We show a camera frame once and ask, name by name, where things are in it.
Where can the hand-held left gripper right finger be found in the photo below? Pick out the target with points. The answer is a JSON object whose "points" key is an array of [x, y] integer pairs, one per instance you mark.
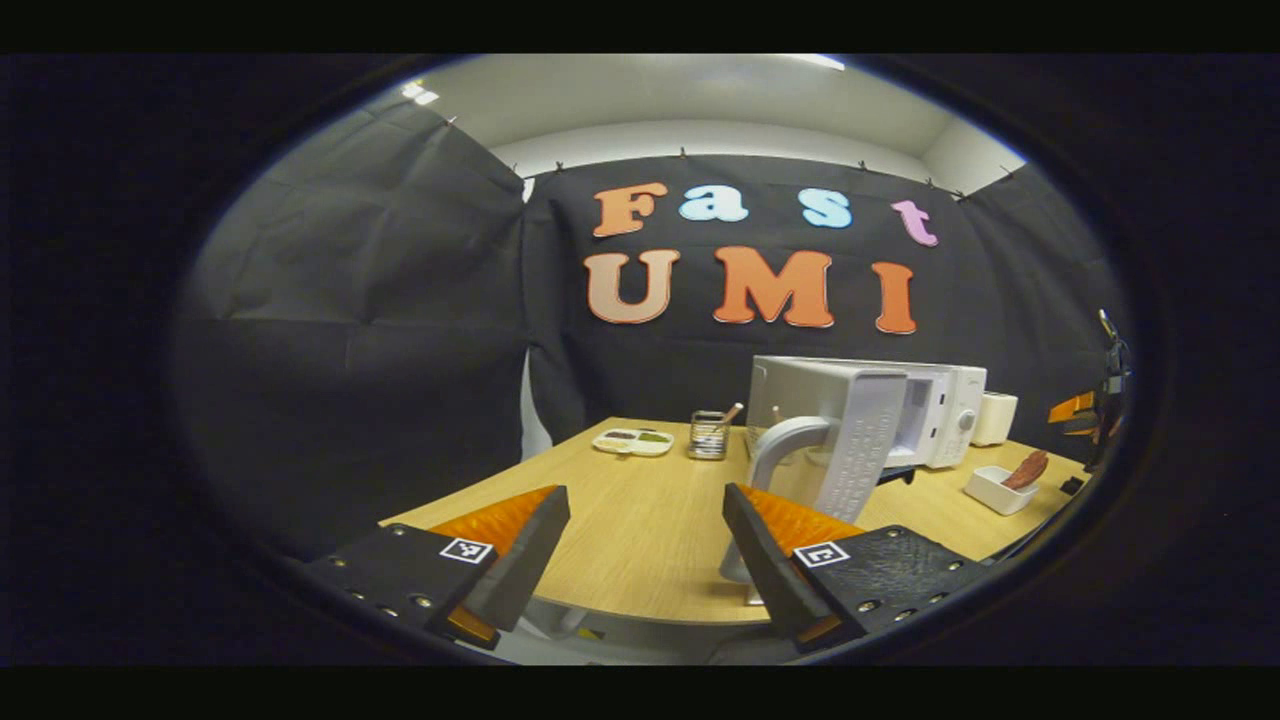
{"points": [[770, 575]]}

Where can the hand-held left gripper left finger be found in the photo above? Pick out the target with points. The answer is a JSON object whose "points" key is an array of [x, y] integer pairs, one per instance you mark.
{"points": [[525, 570]]}

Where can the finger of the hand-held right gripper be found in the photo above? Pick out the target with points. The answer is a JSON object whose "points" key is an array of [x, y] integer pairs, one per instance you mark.
{"points": [[1070, 407]]}

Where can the brown meat strip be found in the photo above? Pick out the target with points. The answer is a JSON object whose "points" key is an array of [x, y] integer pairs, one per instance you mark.
{"points": [[1028, 468]]}

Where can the white microwave oven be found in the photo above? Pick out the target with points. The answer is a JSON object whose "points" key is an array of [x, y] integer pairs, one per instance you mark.
{"points": [[870, 440]]}

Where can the white toaster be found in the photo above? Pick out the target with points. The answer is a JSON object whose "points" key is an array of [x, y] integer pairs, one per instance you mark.
{"points": [[995, 420]]}

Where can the small black object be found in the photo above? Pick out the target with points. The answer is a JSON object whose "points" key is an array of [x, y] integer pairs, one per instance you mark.
{"points": [[1072, 486]]}

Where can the white rectangular dish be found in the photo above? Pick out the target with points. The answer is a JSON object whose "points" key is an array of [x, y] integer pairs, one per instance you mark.
{"points": [[990, 490]]}

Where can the metal mesh utensil holder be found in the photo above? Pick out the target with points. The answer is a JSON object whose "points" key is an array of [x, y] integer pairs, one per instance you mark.
{"points": [[707, 437]]}

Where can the white divided condiment plate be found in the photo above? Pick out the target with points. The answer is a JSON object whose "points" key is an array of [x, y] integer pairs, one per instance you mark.
{"points": [[633, 442]]}

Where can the black backdrop cloth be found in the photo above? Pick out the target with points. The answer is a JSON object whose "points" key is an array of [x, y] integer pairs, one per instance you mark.
{"points": [[400, 350]]}

